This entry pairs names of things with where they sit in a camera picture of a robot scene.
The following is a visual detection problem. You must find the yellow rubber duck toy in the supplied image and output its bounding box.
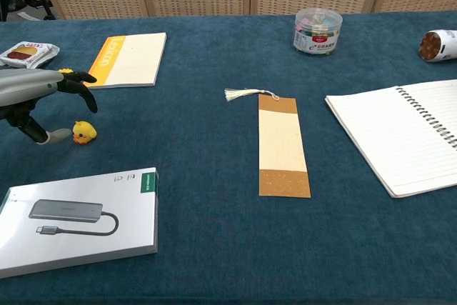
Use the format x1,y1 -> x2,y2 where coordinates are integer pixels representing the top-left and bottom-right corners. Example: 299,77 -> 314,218
72,120 -> 98,146

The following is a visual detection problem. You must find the white tube with brown end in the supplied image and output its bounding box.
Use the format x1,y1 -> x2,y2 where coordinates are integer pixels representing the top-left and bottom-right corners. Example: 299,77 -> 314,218
417,29 -> 457,64

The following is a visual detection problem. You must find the yellow cream notebook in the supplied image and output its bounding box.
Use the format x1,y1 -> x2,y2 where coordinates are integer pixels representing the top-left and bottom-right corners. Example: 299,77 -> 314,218
82,31 -> 168,90

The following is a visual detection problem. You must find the open spiral notebook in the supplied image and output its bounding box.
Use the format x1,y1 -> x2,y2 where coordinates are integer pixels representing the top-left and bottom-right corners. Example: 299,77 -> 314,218
324,79 -> 457,199

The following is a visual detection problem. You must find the brown cream bookmark with tassel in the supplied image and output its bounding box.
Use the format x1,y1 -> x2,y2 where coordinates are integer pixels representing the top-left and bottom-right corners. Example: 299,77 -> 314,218
224,87 -> 312,199

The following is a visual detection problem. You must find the blue table cloth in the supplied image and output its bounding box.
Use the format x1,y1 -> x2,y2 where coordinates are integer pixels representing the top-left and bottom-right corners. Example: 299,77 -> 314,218
0,10 -> 457,305

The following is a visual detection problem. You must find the snack packet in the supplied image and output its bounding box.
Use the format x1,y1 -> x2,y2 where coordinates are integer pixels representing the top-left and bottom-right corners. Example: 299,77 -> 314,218
0,41 -> 59,69

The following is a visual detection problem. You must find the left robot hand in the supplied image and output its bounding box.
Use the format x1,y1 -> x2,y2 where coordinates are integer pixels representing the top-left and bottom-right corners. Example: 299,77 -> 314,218
0,67 -> 99,146

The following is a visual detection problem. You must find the clear tub of binder clips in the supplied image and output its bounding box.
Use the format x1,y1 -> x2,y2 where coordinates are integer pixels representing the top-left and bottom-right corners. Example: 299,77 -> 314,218
293,7 -> 343,56

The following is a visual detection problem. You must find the white USB hub box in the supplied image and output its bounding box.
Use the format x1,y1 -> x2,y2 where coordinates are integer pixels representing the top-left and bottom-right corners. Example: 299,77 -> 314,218
0,166 -> 160,280

